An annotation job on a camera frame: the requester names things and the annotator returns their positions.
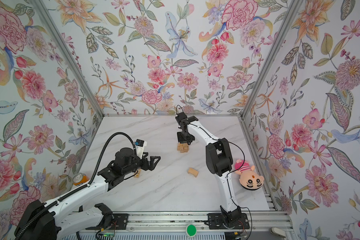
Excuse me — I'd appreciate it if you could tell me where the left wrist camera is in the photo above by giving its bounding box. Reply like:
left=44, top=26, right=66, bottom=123
left=135, top=139, right=147, bottom=159

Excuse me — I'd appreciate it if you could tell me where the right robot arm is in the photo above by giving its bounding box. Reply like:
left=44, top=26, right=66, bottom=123
left=175, top=112, right=242, bottom=229

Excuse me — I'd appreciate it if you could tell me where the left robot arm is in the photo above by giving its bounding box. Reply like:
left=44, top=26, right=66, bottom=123
left=15, top=132, right=161, bottom=240

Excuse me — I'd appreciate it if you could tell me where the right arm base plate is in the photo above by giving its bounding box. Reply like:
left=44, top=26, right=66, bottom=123
left=207, top=213, right=251, bottom=231

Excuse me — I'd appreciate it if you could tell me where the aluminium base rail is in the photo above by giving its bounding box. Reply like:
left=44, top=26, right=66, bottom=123
left=35, top=211, right=295, bottom=240

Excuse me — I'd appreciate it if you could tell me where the orange soda can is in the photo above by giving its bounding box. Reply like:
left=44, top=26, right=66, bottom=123
left=72, top=173, right=89, bottom=186

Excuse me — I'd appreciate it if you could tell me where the white device on rail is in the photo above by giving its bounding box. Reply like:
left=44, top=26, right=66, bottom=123
left=270, top=228, right=287, bottom=239

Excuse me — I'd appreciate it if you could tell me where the pink plush toy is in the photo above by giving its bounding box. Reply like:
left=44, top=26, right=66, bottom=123
left=235, top=160, right=265, bottom=191

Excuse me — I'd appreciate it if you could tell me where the right corner aluminium post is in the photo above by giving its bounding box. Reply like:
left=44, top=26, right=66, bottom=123
left=241, top=1, right=302, bottom=120

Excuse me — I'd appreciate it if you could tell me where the corner aluminium post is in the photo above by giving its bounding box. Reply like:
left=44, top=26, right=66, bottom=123
left=30, top=0, right=105, bottom=120
left=241, top=1, right=302, bottom=120

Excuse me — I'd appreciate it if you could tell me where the green round button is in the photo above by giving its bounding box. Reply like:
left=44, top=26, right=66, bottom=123
left=186, top=224, right=197, bottom=238

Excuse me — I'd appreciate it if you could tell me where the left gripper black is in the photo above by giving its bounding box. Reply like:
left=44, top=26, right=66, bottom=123
left=122, top=153, right=162, bottom=177

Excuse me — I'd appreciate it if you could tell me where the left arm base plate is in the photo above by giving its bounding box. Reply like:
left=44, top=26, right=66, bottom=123
left=86, top=214, right=129, bottom=231

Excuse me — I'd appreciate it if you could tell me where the left corner aluminium post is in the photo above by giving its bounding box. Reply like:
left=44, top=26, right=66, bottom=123
left=30, top=0, right=105, bottom=120

